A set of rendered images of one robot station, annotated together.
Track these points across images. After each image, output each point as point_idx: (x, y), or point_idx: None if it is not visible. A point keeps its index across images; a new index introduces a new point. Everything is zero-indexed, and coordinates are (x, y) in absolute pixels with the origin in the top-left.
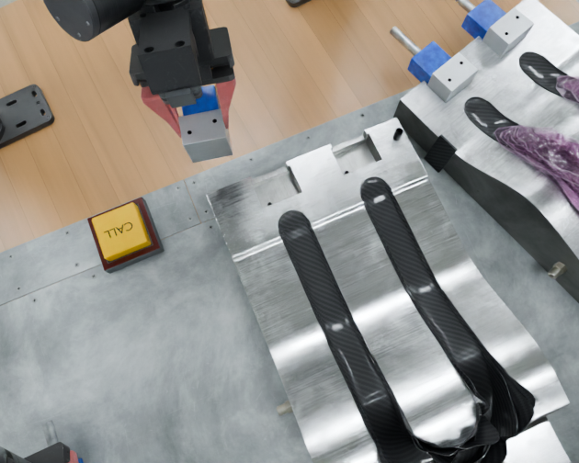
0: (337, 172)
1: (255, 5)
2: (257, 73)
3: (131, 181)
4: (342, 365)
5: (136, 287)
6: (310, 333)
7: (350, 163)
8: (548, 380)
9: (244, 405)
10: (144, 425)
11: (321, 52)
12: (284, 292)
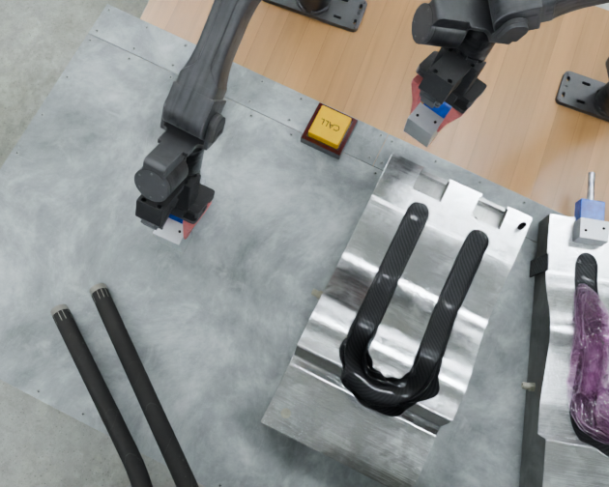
0: (469, 211)
1: (536, 79)
2: (492, 118)
3: (361, 106)
4: (368, 296)
5: (305, 162)
6: (368, 269)
7: (482, 215)
8: (453, 400)
9: (296, 275)
10: (240, 231)
11: (541, 144)
12: (378, 238)
